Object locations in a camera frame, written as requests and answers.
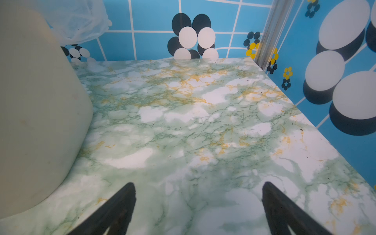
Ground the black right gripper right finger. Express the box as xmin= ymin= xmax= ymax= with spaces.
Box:
xmin=262 ymin=182 xmax=331 ymax=235

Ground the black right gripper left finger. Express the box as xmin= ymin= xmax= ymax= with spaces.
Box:
xmin=70 ymin=182 xmax=136 ymax=235

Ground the cream plastic trash bin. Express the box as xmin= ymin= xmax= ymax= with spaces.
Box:
xmin=1 ymin=1 xmax=93 ymax=218

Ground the clear plastic bin liner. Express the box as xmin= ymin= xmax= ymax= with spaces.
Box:
xmin=16 ymin=0 xmax=109 ymax=46

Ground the aluminium frame post right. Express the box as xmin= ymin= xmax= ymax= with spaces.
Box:
xmin=254 ymin=0 xmax=295 ymax=72

